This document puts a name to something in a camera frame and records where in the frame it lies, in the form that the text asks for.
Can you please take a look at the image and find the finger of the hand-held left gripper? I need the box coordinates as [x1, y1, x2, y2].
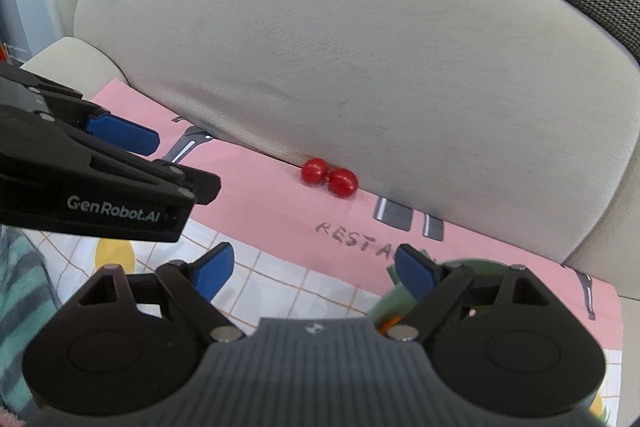
[0, 64, 161, 156]
[127, 157, 222, 206]

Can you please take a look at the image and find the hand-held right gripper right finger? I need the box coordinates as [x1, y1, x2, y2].
[387, 244, 552, 342]

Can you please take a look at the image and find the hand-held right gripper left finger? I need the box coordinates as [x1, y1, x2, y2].
[77, 243, 246, 342]

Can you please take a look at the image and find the red cherry tomato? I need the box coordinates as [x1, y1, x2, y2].
[301, 158, 329, 186]
[329, 168, 359, 198]

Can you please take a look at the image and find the pink and white printed mat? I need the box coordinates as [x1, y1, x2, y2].
[0, 79, 623, 427]

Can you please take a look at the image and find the beige sofa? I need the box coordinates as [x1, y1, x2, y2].
[20, 36, 640, 303]

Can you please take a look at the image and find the teal striped clothing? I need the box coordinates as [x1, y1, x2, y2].
[0, 227, 67, 419]

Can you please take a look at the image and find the large beige sofa cushion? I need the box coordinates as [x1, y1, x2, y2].
[74, 0, 640, 266]

